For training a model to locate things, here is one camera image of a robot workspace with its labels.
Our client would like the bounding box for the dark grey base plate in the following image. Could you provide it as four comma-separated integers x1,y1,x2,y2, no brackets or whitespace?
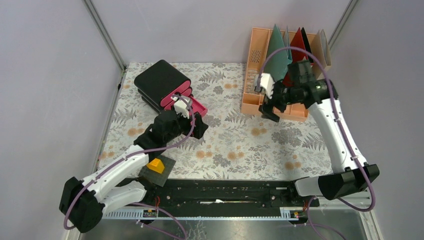
138,155,176,187

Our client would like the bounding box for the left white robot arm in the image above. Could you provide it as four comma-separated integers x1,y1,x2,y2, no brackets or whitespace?
59,110,209,233

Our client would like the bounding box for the red folder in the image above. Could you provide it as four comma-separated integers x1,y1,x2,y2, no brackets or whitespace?
283,27,314,87

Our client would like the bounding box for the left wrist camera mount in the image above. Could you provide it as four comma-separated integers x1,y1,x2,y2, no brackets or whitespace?
171,95,193,119

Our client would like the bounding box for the floral table mat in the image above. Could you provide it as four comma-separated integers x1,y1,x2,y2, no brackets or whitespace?
95,62,334,182

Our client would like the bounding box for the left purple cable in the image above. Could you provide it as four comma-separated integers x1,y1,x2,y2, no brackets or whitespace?
62,94,196,231

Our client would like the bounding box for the teal folder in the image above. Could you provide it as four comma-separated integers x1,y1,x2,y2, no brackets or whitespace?
263,24,293,82

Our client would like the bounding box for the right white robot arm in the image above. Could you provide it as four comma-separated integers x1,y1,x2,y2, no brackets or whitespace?
257,60,380,206

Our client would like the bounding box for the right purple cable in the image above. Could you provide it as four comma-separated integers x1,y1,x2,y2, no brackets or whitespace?
256,46,377,240

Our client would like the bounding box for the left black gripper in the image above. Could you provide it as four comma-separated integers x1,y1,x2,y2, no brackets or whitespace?
164,109,208,143

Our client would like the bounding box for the black pink drawer box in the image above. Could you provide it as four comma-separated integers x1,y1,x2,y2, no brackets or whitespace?
134,59,208,117

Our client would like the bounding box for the peach plastic file organizer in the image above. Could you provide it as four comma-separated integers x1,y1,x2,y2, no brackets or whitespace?
241,27,327,123

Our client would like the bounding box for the purple cable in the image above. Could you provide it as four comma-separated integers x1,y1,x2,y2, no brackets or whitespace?
256,46,377,240
62,94,196,231

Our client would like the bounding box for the yellow toy block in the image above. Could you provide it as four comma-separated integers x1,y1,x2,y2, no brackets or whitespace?
146,158,165,174

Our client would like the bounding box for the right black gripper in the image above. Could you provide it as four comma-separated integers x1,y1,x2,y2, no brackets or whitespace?
259,78,300,123

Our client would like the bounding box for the black mounting rail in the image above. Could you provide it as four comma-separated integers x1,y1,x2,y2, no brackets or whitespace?
135,177,310,218

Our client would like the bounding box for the beige folder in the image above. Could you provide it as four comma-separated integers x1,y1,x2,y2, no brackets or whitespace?
310,29,332,80

